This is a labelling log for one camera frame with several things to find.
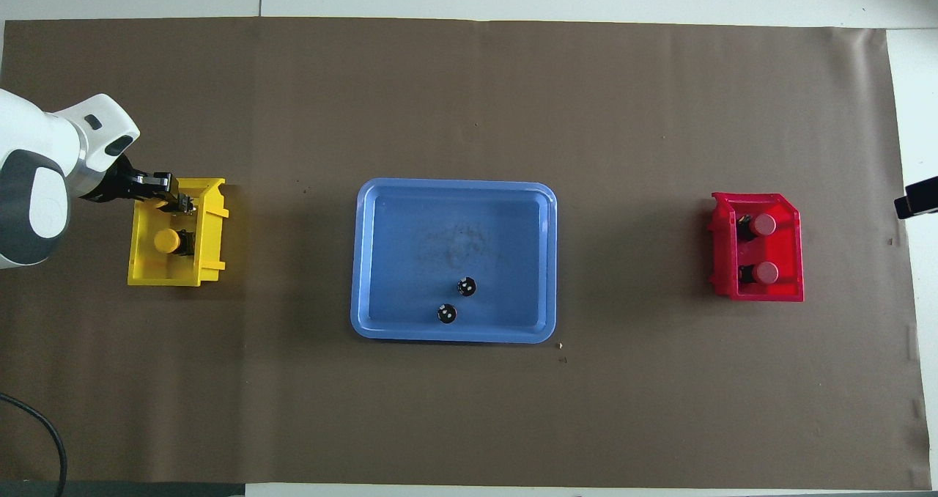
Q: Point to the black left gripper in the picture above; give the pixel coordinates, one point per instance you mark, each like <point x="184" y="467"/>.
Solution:
<point x="121" y="183"/>

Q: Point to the red push button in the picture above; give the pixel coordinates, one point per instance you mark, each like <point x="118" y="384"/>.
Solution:
<point x="767" y="272"/>
<point x="764" y="224"/>

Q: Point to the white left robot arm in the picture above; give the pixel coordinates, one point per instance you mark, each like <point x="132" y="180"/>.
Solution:
<point x="29" y="160"/>

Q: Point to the yellow plastic bin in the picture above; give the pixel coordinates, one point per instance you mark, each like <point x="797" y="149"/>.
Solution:
<point x="212" y="222"/>

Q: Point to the red plastic bin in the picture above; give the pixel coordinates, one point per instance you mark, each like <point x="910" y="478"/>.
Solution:
<point x="791" y="248"/>

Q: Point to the blue plastic tray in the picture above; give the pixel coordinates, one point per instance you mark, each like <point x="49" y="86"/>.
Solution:
<point x="410" y="226"/>

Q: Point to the black cylindrical capacitor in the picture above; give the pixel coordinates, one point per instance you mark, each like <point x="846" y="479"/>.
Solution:
<point x="466" y="286"/>
<point x="446" y="313"/>

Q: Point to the brown paper mat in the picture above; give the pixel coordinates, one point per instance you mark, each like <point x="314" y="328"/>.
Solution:
<point x="469" y="424"/>

